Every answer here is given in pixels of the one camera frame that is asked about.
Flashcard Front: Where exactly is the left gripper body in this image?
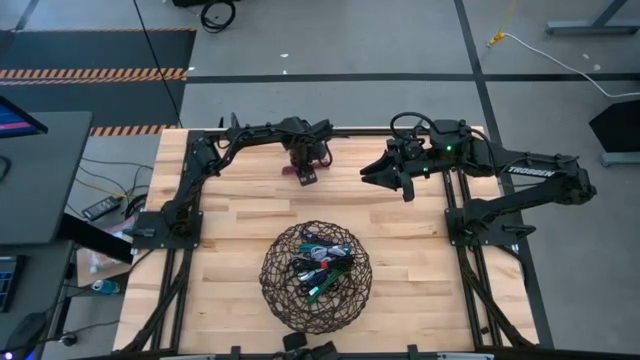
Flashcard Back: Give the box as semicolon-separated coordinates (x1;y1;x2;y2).
282;116;335;161

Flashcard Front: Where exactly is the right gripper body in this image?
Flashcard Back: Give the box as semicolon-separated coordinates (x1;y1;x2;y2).
387;137;436;176

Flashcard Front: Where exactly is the black cable with red tie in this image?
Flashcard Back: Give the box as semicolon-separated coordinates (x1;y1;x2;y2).
292;255;354;276

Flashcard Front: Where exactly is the lavender USB cable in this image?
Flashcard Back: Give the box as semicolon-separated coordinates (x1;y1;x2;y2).
309;245;347;262

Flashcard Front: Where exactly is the green USB cable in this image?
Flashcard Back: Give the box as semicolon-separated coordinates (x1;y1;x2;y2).
305;268;351;305

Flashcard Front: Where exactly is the dark woven wire basket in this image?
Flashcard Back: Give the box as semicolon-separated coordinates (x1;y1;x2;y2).
258;220;374;335

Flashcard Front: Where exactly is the black power adapter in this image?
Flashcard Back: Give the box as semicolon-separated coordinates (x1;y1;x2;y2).
81;195;123;222

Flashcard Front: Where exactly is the black floor stand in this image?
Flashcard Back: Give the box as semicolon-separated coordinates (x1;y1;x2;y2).
588;99;640;168

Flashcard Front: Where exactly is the clear plastic bag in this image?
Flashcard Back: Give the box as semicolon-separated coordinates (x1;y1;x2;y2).
74;247;135;289

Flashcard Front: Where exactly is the grey table leg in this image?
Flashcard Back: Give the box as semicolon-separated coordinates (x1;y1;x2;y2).
545;0;640;36

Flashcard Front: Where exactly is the black hazard-striped floor mat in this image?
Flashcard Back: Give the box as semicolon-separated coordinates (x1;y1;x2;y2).
0;28;197;137

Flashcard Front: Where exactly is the blue bottle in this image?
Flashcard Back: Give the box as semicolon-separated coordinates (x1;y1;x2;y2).
91;278;122;296

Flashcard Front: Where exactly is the black desk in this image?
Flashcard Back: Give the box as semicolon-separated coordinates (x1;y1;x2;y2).
0;110;95;246

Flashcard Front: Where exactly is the computer monitor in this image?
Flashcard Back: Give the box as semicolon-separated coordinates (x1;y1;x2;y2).
0;94;50;140

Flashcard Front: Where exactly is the keyboard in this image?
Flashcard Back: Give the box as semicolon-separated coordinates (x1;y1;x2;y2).
0;254;21;314

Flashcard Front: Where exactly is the black table frame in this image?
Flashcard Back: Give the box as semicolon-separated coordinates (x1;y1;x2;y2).
113;112;556;360

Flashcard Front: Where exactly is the coiled black floor cable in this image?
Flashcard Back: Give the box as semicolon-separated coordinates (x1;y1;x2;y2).
199;0;238;34

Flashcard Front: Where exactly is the yellow hanging cord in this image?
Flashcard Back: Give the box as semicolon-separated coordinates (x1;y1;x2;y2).
487;0;521;48

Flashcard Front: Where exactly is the thin black floor cable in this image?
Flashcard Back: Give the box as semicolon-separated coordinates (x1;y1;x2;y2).
132;0;184;129

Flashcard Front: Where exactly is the white floor cable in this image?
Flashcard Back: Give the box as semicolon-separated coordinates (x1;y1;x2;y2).
502;32;640;99

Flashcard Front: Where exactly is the black table-level camera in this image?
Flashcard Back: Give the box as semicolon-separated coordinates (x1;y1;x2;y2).
281;331;342;360

